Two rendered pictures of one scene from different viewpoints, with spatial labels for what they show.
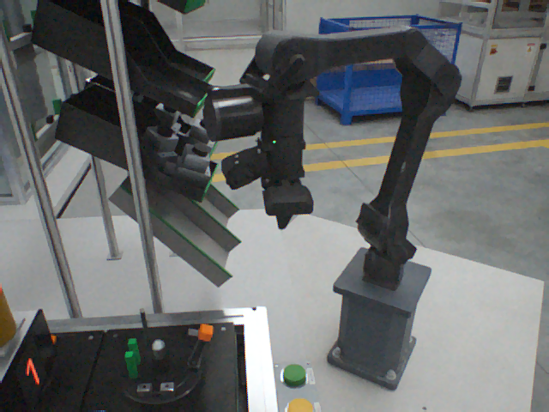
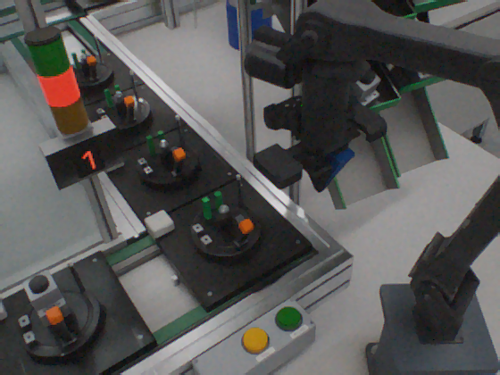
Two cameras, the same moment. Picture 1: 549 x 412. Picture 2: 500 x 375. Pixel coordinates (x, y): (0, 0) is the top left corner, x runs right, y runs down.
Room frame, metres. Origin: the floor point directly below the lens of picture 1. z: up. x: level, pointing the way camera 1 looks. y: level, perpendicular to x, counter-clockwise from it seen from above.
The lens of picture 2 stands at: (0.27, -0.42, 1.73)
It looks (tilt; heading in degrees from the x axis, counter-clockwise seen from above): 43 degrees down; 62
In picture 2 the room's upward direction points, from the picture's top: 3 degrees counter-clockwise
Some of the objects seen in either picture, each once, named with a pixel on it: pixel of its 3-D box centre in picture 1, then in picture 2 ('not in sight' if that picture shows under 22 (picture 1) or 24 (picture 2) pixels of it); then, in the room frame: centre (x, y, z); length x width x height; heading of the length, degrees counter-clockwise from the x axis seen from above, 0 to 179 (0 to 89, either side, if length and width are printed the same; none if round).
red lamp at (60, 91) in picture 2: not in sight; (59, 84); (0.32, 0.28, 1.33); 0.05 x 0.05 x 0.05
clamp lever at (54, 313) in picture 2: not in sight; (59, 321); (0.19, 0.11, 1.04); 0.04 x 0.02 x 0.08; 95
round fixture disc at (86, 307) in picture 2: not in sight; (61, 321); (0.18, 0.15, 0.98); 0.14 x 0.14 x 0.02
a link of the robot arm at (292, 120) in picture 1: (283, 105); (327, 74); (0.59, -0.01, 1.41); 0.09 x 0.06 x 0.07; 114
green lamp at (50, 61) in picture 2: not in sight; (48, 54); (0.32, 0.28, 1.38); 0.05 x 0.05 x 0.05
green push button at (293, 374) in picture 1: (294, 376); (288, 319); (0.53, -0.03, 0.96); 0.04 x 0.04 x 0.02
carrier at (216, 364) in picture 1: (159, 358); (224, 219); (0.52, 0.19, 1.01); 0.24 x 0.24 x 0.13; 5
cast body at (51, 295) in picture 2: not in sight; (43, 290); (0.18, 0.16, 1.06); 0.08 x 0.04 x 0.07; 96
